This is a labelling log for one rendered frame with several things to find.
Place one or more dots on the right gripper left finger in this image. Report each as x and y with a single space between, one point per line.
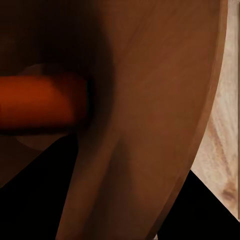
32 202

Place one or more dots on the trash can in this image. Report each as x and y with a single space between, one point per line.
153 68

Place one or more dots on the can of soda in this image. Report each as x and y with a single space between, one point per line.
43 101

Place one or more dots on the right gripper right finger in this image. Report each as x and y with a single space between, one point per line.
198 215

